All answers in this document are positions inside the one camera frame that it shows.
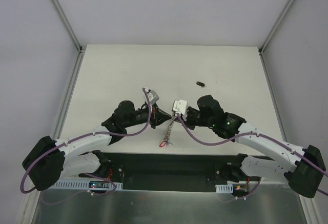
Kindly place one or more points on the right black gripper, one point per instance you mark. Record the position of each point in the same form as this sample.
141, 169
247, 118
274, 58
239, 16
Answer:
188, 116

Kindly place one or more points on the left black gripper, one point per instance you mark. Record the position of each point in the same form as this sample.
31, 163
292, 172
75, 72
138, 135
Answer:
154, 116

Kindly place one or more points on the metal disc with keyrings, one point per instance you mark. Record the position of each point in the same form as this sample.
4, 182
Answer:
169, 128

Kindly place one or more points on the black key fob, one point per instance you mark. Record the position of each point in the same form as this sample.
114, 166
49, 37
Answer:
201, 84

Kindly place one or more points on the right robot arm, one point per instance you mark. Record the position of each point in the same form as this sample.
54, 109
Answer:
302, 169

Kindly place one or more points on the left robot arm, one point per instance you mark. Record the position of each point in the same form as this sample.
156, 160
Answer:
51, 160

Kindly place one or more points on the red key tag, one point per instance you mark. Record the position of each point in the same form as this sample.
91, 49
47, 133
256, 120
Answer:
163, 143

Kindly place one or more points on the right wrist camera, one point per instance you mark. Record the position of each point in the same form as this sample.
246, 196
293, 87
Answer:
180, 107

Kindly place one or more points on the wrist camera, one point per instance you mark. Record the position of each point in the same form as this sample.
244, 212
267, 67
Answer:
151, 96
180, 107

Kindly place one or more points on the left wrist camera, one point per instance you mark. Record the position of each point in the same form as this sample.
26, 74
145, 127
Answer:
151, 96

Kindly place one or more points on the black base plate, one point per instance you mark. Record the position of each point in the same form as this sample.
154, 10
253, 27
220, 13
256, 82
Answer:
171, 172

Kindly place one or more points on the right cable duct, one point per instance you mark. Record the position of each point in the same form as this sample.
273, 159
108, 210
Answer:
224, 189

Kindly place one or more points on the cable duct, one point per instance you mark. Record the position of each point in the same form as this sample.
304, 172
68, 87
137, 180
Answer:
224, 189
86, 184

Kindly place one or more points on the left aluminium frame post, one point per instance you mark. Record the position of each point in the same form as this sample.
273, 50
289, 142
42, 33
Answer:
66, 24

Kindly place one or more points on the aluminium frame post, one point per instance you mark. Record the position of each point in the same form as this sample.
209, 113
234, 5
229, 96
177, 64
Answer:
66, 24
276, 26

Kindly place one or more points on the left cable duct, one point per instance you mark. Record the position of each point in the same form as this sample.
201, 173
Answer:
86, 184

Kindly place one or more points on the right aluminium frame post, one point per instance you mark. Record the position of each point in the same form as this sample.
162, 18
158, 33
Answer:
276, 26

